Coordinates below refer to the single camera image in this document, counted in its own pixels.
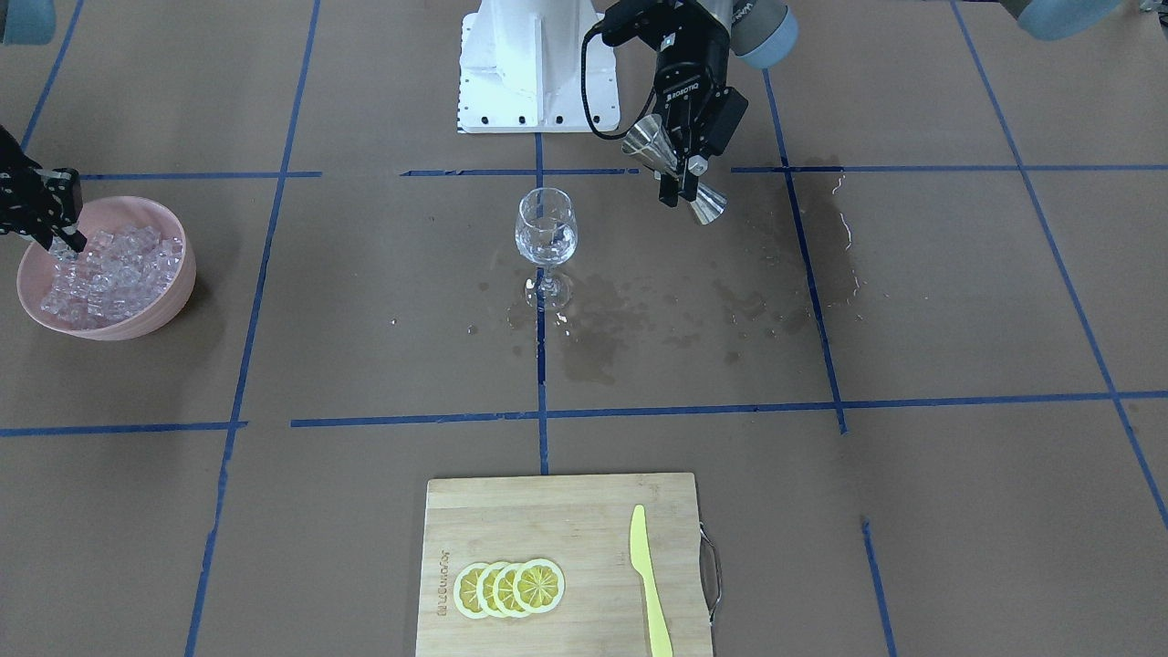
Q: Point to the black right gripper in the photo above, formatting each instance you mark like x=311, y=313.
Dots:
x=35, y=204

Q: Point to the pile of clear ice cubes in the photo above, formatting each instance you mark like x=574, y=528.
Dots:
x=123, y=271

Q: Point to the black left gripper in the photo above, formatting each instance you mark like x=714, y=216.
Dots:
x=686, y=80

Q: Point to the lemon slice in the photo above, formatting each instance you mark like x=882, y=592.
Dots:
x=485, y=589
x=466, y=597
x=540, y=585
x=503, y=592

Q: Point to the steel double jigger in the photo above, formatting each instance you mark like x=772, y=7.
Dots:
x=647, y=142

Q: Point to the pink bowl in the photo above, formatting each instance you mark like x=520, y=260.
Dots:
x=36, y=268

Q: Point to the clear wine glass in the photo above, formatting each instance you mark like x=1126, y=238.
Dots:
x=547, y=235

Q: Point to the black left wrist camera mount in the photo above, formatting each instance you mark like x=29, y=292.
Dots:
x=650, y=21

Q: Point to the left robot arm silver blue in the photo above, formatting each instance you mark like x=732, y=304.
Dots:
x=764, y=32

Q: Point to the yellow plastic knife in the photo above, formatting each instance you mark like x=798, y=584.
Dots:
x=659, y=640

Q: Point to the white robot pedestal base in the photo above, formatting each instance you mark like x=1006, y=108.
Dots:
x=521, y=72

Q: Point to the bamboo cutting board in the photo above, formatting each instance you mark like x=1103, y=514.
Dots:
x=563, y=565

